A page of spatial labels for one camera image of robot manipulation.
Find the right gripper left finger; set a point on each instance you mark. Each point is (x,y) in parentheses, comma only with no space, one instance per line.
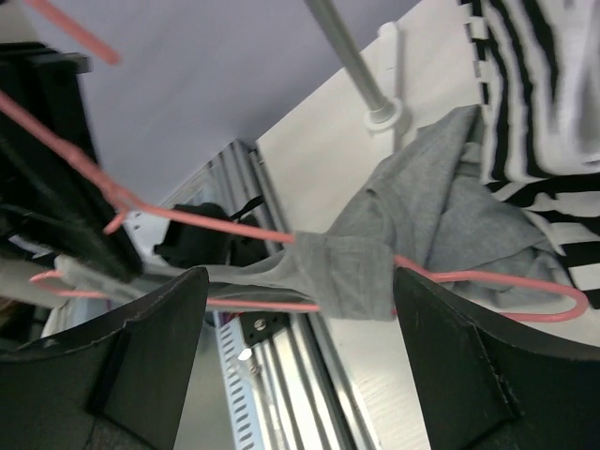
(118,381)

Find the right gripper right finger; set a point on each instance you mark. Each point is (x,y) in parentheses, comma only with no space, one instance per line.
(487,382)

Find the grey tank top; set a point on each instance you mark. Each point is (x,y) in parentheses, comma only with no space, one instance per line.
(424,203)

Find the black white striped tank top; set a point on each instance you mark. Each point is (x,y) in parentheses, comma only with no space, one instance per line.
(537,65)

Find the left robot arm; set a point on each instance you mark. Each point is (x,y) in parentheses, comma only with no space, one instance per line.
(45,201)

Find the metal clothes rack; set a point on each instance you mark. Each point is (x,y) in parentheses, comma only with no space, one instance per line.
(387,118)

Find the white slotted cable duct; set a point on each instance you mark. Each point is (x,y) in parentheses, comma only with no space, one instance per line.
(234,356)

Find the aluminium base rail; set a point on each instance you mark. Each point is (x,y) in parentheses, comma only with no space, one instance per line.
(305,400)

